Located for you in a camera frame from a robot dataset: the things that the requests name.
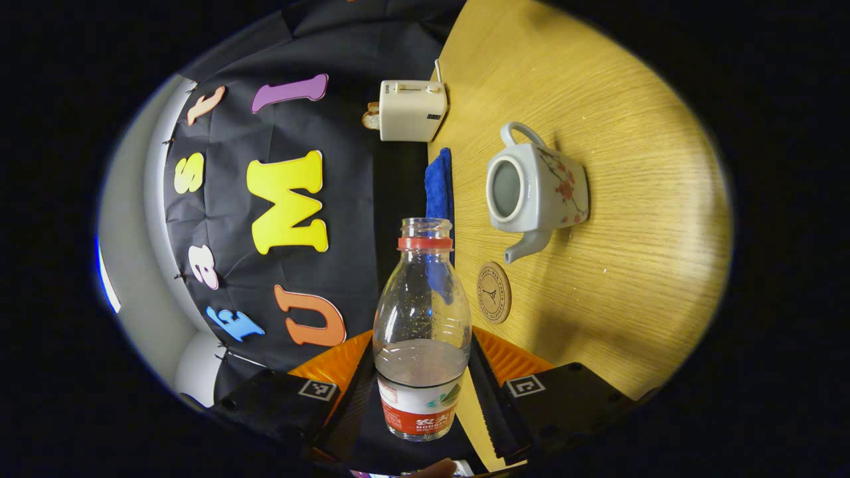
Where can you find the clear plastic water bottle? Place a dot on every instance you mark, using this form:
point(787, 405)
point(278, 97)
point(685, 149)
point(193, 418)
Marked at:
point(422, 318)

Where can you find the white floral teacup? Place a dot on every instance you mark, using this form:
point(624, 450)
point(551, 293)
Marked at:
point(544, 192)

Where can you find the blue folded towel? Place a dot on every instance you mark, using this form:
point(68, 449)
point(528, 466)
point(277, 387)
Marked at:
point(438, 186)

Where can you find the toasted bread slice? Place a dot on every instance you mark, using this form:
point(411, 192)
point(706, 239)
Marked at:
point(370, 118)

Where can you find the round wooden coaster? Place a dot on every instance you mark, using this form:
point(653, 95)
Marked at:
point(494, 292)

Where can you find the black backdrop cloth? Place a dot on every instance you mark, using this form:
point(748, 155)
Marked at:
point(352, 99)

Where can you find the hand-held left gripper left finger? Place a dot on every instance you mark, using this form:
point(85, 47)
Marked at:
point(352, 405)

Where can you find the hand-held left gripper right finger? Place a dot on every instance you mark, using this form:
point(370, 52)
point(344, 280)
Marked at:
point(488, 405)

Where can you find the white toaster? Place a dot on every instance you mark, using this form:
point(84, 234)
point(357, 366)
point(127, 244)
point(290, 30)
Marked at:
point(412, 109)

